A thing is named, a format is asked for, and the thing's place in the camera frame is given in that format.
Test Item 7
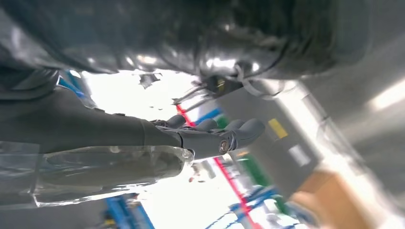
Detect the brown cardboard box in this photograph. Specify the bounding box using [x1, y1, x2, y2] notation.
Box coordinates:
[288, 171, 379, 229]

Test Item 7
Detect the grey laptop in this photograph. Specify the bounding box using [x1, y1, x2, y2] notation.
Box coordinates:
[216, 87, 321, 199]

